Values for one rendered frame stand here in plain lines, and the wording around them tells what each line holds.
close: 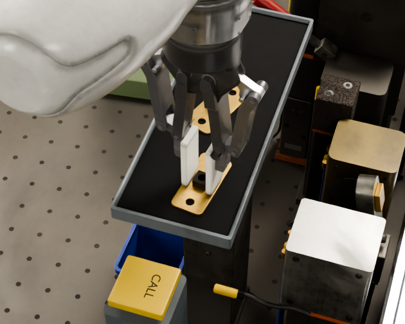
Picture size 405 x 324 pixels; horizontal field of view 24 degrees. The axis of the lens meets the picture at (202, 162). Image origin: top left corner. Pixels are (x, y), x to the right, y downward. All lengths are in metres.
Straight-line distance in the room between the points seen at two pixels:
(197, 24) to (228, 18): 0.03
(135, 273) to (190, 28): 0.29
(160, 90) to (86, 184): 0.72
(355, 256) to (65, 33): 0.54
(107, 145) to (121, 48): 1.05
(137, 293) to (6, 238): 0.66
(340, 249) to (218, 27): 0.35
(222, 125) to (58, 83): 0.34
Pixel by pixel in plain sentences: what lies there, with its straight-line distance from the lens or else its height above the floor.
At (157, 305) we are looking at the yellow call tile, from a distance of 0.96.
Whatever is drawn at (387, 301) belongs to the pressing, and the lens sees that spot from 1.16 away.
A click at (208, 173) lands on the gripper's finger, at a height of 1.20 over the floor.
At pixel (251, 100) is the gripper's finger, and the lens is 0.89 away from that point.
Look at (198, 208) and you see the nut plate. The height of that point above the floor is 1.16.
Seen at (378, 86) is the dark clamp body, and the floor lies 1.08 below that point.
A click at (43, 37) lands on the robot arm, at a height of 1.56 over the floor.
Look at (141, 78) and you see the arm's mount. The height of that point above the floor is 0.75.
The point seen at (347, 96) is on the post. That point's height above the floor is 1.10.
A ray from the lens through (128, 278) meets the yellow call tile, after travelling 0.98.
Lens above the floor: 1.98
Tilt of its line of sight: 50 degrees down
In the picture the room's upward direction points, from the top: straight up
